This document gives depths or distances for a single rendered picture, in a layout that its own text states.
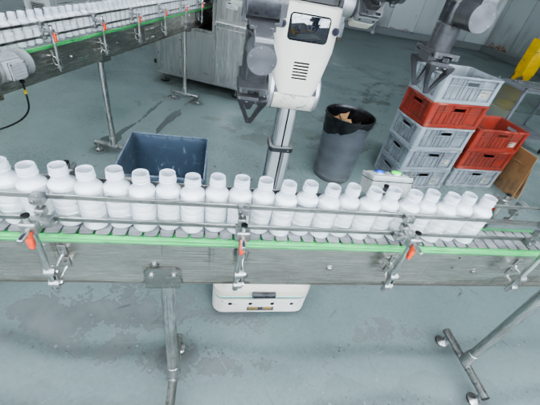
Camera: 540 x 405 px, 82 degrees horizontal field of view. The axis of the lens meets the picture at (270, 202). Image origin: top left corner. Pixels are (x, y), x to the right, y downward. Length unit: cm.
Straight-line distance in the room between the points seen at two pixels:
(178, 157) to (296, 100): 57
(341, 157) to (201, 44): 250
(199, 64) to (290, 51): 341
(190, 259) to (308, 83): 79
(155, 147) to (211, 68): 319
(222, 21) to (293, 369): 381
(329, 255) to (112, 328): 129
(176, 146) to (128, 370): 106
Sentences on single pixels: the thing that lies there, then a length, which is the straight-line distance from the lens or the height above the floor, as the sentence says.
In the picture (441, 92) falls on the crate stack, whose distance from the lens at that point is 300.
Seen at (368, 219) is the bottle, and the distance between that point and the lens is 89.
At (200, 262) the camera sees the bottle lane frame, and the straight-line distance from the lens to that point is 89.
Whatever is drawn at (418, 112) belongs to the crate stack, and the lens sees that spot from 314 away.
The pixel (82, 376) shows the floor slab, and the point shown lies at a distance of 181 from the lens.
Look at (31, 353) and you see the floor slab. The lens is 194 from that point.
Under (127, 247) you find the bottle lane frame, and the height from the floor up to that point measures 97.
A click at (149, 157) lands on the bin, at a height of 84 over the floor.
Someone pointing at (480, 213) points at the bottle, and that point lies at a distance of 108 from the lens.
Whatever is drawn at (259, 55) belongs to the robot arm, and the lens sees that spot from 63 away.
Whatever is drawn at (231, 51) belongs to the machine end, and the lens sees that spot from 439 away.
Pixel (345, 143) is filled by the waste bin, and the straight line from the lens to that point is 282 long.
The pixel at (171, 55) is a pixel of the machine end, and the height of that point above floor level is 38.
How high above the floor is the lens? 160
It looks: 38 degrees down
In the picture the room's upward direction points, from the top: 12 degrees clockwise
